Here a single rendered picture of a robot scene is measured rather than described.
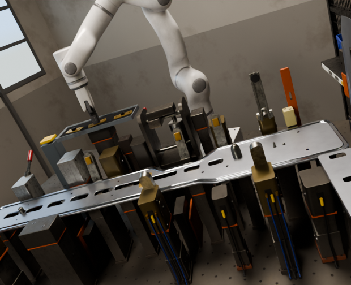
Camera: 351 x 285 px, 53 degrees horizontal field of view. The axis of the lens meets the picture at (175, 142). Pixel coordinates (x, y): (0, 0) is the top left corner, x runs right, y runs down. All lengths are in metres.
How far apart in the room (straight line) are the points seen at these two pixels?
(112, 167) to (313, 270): 0.80
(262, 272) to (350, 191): 0.41
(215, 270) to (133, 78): 3.02
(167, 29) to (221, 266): 0.97
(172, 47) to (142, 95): 2.49
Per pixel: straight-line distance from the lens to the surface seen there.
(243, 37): 3.36
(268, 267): 1.22
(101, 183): 1.41
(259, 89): 1.28
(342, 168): 1.03
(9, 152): 3.86
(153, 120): 1.33
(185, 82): 1.57
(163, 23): 1.59
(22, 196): 1.66
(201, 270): 1.28
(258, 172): 1.00
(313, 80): 3.38
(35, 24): 4.41
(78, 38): 1.45
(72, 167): 1.47
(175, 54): 1.59
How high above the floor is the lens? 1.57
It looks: 23 degrees down
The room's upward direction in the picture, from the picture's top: 21 degrees counter-clockwise
